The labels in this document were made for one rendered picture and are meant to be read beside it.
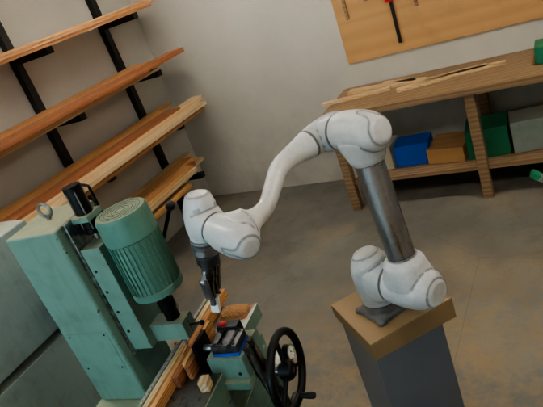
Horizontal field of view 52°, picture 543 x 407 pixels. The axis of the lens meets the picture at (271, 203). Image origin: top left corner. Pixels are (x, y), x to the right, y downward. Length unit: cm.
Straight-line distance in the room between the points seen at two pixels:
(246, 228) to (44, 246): 71
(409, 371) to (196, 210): 113
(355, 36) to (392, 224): 296
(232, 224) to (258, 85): 371
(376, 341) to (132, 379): 90
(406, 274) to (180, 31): 392
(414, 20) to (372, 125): 287
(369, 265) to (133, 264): 86
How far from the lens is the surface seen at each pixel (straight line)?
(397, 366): 228
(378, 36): 465
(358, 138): 175
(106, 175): 416
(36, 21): 484
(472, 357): 302
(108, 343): 205
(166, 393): 194
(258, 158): 550
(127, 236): 175
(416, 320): 221
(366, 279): 213
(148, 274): 181
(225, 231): 154
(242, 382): 191
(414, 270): 198
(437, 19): 453
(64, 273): 194
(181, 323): 194
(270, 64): 506
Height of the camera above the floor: 205
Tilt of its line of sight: 23 degrees down
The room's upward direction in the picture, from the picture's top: 21 degrees counter-clockwise
